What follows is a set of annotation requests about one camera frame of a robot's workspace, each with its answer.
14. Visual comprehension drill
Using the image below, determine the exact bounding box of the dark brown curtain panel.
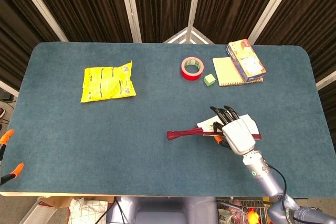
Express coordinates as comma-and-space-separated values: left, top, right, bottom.
131, 0, 197, 43
195, 0, 286, 44
256, 0, 336, 116
25, 0, 133, 43
0, 0, 62, 91

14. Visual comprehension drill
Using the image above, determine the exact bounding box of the red tape roll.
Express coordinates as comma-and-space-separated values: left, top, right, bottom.
180, 57, 205, 81

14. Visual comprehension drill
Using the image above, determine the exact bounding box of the metal wire basket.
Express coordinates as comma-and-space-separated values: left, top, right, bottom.
216, 197, 275, 224

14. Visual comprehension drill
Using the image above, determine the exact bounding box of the white partition post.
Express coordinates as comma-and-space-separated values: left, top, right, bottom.
187, 0, 205, 44
247, 0, 300, 44
118, 0, 142, 43
12, 0, 69, 42

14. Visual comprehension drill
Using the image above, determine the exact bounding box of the orange yellow toy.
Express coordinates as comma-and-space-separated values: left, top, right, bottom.
245, 207, 261, 224

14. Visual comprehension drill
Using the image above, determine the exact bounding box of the white triangular partition foot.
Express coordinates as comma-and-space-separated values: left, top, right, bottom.
162, 26, 211, 45

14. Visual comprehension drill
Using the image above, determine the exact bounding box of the yellow snack bag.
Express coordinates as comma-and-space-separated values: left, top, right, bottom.
80, 60, 137, 103

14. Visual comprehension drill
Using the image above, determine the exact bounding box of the white checked cloth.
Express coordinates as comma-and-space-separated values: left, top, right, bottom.
68, 197, 109, 224

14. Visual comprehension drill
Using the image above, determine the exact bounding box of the green cube block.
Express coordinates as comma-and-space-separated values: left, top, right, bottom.
203, 73, 215, 87

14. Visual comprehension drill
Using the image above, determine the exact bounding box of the blue felt table cover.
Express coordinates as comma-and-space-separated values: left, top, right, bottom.
0, 41, 336, 199

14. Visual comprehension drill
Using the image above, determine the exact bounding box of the red ribbed white paper fan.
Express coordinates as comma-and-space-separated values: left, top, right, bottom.
166, 119, 263, 142

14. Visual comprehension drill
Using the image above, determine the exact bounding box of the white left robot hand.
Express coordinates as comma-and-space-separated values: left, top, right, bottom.
0, 129, 25, 186

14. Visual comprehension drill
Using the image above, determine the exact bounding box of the pale yellow spiral notebook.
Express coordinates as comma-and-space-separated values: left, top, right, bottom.
212, 56, 264, 88

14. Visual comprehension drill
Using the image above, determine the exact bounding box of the grey-blue robot torso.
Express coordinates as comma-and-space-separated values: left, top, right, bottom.
106, 196, 219, 224

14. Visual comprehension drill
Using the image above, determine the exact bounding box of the white partition frame bar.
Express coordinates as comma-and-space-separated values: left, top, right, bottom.
316, 71, 336, 91
0, 79, 19, 98

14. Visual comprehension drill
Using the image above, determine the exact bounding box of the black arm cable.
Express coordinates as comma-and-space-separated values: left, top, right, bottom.
266, 163, 288, 210

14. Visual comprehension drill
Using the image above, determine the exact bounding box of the blue and yellow carton box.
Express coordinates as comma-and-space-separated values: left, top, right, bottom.
226, 38, 267, 83

